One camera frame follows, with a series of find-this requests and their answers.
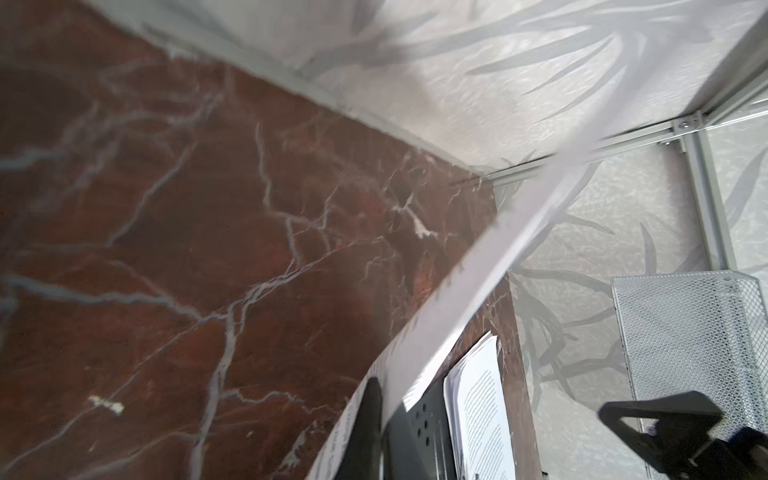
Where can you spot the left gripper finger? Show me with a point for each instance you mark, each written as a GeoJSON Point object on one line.
{"type": "Point", "coordinates": [362, 458]}

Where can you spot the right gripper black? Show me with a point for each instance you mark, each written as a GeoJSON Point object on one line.
{"type": "Point", "coordinates": [671, 434]}

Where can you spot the blue folder black inside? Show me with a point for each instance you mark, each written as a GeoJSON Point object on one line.
{"type": "Point", "coordinates": [417, 442]}

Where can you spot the paper sheet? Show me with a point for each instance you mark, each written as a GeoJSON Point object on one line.
{"type": "Point", "coordinates": [477, 415]}
{"type": "Point", "coordinates": [408, 365]}

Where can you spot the paper sheet back top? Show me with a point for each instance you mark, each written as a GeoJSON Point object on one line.
{"type": "Point", "coordinates": [408, 365]}

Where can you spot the white wire mesh basket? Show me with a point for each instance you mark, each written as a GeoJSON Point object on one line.
{"type": "Point", "coordinates": [703, 332]}

